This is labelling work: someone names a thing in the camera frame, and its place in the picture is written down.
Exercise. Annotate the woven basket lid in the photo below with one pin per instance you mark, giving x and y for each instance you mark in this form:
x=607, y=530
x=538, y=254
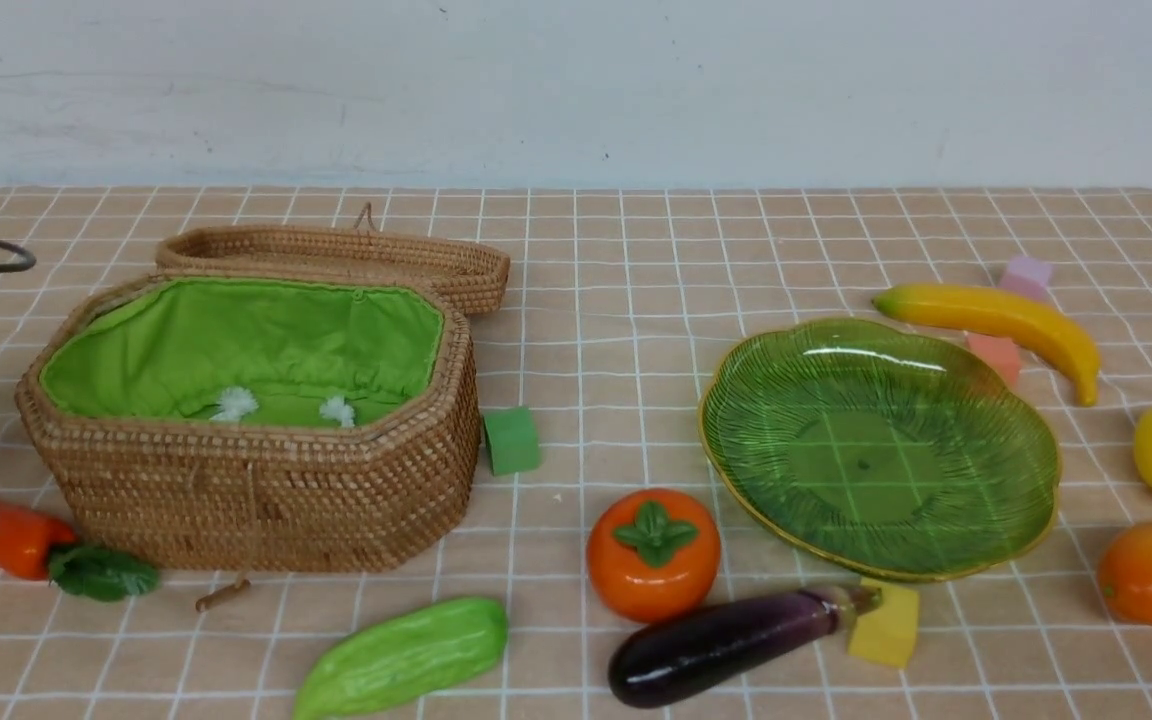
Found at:
x=468, y=275

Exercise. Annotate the light purple foam cube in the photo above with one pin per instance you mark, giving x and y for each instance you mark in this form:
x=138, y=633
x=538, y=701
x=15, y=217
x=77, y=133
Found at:
x=1027, y=277

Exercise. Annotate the woven wicker basket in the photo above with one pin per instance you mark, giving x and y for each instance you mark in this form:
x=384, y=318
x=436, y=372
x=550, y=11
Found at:
x=253, y=422

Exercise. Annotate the wooden basket toggle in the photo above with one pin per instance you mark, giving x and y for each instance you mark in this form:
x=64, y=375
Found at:
x=223, y=594

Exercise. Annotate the orange toy persimmon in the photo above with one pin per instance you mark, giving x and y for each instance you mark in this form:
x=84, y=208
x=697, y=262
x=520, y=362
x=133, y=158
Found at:
x=653, y=555

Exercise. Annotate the yellow toy banana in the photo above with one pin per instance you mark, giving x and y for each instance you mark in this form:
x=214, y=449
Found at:
x=1064, y=344

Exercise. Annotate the yellow foam cube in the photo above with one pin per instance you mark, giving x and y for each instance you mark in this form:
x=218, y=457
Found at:
x=887, y=635

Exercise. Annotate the pink foam cube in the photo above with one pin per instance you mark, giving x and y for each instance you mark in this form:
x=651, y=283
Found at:
x=999, y=353

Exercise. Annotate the orange toy carrot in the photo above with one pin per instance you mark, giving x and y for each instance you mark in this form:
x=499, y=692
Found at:
x=41, y=548

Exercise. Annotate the green toy bitter gourd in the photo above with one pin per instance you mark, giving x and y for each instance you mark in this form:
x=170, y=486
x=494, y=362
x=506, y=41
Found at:
x=390, y=664

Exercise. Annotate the purple toy eggplant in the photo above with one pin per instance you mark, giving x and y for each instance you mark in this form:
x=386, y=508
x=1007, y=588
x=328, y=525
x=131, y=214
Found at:
x=672, y=660

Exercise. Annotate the green foam cube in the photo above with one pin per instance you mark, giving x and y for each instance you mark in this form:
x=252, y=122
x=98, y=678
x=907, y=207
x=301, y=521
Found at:
x=512, y=440

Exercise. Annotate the green glass plate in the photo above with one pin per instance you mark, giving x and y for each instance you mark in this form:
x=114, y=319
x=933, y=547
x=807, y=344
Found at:
x=894, y=454

